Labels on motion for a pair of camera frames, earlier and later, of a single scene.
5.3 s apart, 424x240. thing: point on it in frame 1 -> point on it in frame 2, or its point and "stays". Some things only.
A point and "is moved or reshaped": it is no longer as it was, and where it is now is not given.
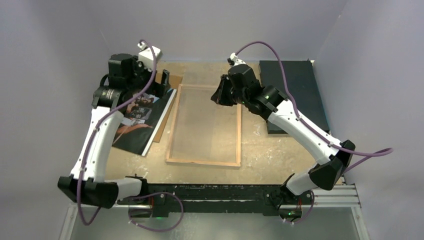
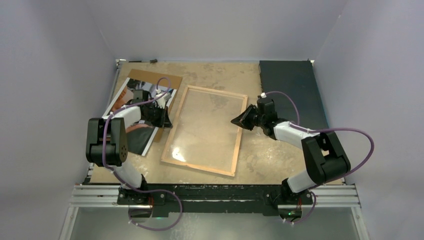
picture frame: (172, 130) is moved or reshaped
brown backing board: (175, 81) stays
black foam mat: (303, 86) stays
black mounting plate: (264, 196) stays
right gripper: (220, 97) -> (242, 120)
